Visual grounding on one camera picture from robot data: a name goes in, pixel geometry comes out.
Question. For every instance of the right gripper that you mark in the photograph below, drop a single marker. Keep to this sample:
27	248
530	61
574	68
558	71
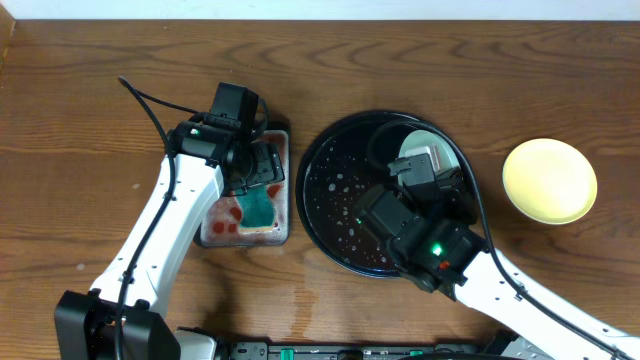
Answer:
456	196

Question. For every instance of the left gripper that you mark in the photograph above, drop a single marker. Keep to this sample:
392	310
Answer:
271	164

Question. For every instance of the green scrubbing sponge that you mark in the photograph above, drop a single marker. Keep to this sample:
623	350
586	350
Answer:
257	209

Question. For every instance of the light blue plate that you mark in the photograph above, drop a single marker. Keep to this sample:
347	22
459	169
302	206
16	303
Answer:
440	152

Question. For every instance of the yellow plate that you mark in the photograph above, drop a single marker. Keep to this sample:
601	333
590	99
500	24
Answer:
549	181

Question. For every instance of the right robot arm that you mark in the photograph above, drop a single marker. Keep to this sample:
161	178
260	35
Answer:
485	280

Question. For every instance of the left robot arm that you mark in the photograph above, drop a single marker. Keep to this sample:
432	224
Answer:
222	182

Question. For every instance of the black rectangular soapy tray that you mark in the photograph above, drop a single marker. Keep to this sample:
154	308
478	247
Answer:
221	225

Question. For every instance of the black round tray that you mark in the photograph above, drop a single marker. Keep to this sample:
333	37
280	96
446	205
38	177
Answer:
334	174

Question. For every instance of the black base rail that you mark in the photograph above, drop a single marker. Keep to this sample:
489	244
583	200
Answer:
264	351

